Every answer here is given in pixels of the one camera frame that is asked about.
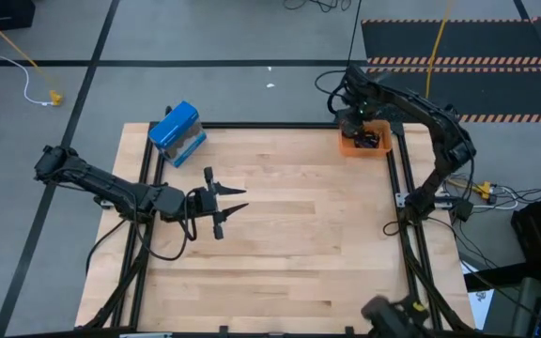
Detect black ribbed box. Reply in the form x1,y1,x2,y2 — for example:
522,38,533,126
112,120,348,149
509,194,541,267

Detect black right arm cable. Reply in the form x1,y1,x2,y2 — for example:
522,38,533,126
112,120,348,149
315,69,347,116

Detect black aluminium table frame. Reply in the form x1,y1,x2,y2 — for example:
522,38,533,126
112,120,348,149
82,120,478,338

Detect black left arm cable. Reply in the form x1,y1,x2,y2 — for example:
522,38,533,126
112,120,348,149
85,187,201,278

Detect white floor cable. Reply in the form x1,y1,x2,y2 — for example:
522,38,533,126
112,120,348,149
0,0,54,107

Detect black mat with striped edge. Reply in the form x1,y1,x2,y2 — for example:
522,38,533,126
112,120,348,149
361,16,541,124

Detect black stand with yellow tag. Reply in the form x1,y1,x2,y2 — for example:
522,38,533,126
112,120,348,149
360,294,434,338

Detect orange plastic bin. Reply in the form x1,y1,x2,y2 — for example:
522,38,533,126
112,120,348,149
337,118,394,160

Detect black hanging cable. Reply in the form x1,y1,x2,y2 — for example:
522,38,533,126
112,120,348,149
345,0,363,69

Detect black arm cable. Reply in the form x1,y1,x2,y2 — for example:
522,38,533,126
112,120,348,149
85,187,201,278
315,69,347,116

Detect yellow power plug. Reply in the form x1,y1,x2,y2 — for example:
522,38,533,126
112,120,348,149
474,180,495,201

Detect clear box with blue lid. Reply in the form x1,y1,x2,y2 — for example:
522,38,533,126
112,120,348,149
147,100,208,169

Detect yellow cable with yellow plug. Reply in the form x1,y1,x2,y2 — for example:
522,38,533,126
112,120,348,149
0,4,64,107

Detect white paper sheet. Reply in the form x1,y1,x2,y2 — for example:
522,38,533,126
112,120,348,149
460,260,495,330

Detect black coiled floor cable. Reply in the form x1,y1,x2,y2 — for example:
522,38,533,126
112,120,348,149
282,0,352,14

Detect black power brick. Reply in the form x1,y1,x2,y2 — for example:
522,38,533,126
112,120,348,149
453,199,476,223

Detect black desk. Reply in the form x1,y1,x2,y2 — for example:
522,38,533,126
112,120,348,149
462,262,541,338

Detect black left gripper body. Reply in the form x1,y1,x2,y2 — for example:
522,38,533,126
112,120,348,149
183,166,227,241

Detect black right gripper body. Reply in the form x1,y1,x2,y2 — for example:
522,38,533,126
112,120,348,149
338,96,379,138

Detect taut yellow cable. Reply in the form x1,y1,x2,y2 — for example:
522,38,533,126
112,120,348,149
424,0,455,100

